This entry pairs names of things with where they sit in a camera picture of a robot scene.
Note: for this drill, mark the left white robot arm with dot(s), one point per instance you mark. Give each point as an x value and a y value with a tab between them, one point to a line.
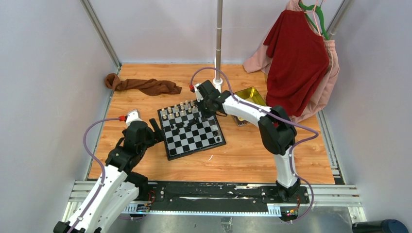
117	185

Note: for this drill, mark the brown cloth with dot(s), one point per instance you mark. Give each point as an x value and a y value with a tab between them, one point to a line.
151	87

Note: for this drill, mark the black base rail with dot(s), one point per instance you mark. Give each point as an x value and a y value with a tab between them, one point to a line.
221	197

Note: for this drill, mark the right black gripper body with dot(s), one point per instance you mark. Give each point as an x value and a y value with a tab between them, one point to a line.
206	109

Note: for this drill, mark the dark blue object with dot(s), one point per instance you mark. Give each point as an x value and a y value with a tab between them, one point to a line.
383	226

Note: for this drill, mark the red shirt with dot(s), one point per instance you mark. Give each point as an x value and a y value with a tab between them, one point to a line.
299	62

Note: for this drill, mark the green hanger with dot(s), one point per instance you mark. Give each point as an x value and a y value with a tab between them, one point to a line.
315	16

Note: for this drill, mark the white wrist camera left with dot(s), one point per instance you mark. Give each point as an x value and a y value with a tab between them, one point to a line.
132	116

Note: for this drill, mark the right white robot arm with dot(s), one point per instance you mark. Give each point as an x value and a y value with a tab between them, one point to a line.
276	131

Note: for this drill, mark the black white chessboard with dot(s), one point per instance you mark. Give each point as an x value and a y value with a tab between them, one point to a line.
186	132

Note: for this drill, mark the metal pole with base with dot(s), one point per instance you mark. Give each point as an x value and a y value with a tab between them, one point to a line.
217	81

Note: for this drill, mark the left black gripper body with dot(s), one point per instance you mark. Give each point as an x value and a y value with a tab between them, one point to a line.
151	138

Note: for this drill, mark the pink garment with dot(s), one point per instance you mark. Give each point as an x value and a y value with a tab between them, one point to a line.
260	62

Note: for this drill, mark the gold metal tin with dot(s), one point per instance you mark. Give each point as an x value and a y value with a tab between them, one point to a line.
252	95

